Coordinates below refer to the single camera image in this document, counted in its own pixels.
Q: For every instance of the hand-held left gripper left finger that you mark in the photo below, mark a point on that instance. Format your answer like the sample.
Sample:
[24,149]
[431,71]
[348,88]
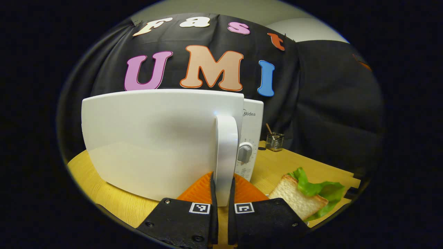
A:
[214,207]

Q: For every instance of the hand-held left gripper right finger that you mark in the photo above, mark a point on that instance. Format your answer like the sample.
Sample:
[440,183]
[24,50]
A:
[231,214]

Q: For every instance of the lettuce sandwich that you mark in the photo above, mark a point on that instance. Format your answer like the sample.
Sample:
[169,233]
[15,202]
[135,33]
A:
[297,200]

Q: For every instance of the white microwave oven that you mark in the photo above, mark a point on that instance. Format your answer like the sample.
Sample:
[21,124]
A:
[148,138]

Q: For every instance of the metal mesh holder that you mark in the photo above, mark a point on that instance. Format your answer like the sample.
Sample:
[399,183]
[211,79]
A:
[275,142]

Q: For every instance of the black backdrop cloth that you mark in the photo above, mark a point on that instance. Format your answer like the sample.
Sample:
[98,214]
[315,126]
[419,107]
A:
[328,103]

